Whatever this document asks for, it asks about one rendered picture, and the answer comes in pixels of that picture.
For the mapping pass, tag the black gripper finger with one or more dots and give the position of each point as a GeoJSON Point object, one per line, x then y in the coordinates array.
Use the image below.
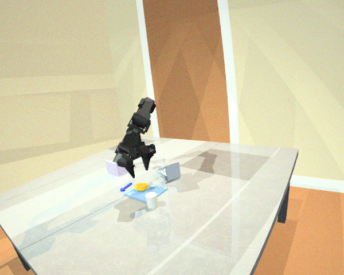
{"type": "Point", "coordinates": [131, 171]}
{"type": "Point", "coordinates": [146, 163]}

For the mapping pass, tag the white dish rack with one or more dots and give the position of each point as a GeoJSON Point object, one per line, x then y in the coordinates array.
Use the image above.
{"type": "Point", "coordinates": [170, 171]}

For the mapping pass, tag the white cylinder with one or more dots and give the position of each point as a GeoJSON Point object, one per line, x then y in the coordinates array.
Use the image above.
{"type": "Point", "coordinates": [151, 200]}

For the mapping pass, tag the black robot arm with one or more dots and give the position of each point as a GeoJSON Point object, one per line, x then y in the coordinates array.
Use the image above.
{"type": "Point", "coordinates": [140, 121]}

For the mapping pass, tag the light blue flat mat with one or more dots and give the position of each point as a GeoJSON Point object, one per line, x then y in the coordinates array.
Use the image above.
{"type": "Point", "coordinates": [141, 194]}

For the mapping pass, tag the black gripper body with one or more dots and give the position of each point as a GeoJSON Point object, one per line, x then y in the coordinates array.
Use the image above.
{"type": "Point", "coordinates": [127, 162]}

